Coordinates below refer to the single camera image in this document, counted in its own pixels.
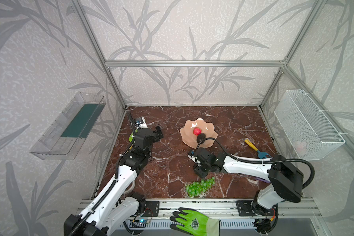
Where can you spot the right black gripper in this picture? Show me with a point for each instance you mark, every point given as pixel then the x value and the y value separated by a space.
pixel 200 166

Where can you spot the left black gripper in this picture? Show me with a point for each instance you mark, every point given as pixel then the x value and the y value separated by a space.
pixel 153 134

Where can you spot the green fake grape bunch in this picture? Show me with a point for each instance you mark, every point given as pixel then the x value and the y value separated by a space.
pixel 200 188

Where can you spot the dark avocado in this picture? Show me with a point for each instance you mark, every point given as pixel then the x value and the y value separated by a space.
pixel 201 137

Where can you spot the pink scalloped fruit bowl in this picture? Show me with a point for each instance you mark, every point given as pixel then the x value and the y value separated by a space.
pixel 187 131

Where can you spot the red fake fruit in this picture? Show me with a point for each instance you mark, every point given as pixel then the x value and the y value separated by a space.
pixel 197 131

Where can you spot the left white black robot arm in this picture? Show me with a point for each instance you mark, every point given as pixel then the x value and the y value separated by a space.
pixel 105 213

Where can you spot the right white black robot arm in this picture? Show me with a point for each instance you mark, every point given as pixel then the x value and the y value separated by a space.
pixel 287 177

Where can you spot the green black work glove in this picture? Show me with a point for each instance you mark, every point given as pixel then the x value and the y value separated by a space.
pixel 194 223

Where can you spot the clear tape roll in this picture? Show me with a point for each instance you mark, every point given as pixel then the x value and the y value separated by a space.
pixel 130 189

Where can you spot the purple toy piece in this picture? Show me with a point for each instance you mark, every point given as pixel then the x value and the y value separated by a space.
pixel 262 180

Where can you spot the yellow blue toy tool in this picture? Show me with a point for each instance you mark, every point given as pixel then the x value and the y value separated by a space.
pixel 261 155

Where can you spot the small circuit board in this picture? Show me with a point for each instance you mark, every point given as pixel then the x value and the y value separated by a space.
pixel 140 223

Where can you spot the pink object in basket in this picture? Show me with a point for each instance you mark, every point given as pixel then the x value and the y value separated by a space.
pixel 301 148

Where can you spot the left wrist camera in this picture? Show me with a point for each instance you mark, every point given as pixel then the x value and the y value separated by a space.
pixel 140 123

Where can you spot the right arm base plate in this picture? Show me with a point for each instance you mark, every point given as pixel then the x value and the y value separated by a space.
pixel 247 208

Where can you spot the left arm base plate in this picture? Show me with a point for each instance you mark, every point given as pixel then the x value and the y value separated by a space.
pixel 148 209

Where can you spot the aluminium front rail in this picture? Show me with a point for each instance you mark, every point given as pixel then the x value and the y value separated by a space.
pixel 225 208

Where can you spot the clear plastic wall tray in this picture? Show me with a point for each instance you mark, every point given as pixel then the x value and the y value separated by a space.
pixel 67 134

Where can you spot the white wire mesh basket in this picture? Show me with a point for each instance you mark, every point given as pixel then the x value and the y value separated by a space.
pixel 302 120

